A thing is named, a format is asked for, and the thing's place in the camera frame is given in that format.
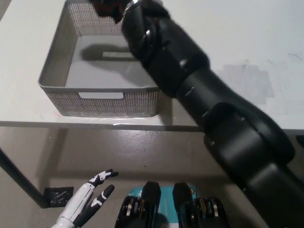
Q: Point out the black table leg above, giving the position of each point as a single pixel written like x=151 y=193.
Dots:
x=22 y=180

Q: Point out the black floor tape patch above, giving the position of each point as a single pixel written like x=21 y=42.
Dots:
x=59 y=196

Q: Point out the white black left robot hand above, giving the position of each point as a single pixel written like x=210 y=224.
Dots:
x=82 y=200

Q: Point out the grey perforated plastic basket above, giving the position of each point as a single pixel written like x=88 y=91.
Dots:
x=104 y=71

